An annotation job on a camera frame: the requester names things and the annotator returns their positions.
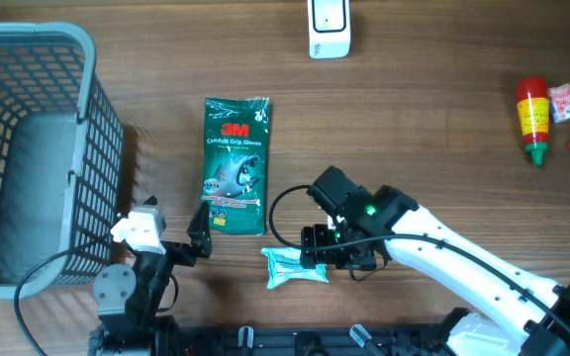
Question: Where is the white teal wet wipes pack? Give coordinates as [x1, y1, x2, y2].
[261, 247, 329, 290]

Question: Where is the green 3M gloves packet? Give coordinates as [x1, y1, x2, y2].
[201, 97, 270, 235]

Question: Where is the red sauce bottle green cap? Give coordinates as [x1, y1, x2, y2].
[517, 77, 549, 167]

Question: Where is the orange Kleenex tissue pack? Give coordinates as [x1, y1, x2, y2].
[547, 83, 570, 124]

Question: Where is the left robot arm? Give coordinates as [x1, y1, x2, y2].
[93, 196, 213, 334]

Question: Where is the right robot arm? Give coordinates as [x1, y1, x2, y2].
[301, 166, 570, 355]

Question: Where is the white barcode scanner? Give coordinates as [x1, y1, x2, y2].
[307, 0, 351, 59]

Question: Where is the grey plastic shopping basket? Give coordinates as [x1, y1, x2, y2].
[0, 23, 125, 300]

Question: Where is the black right camera cable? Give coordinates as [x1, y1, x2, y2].
[268, 184, 570, 356]

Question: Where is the black camera cable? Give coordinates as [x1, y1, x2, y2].
[268, 184, 570, 356]
[13, 241, 118, 356]

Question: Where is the black left camera cable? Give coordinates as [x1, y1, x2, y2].
[13, 241, 118, 356]

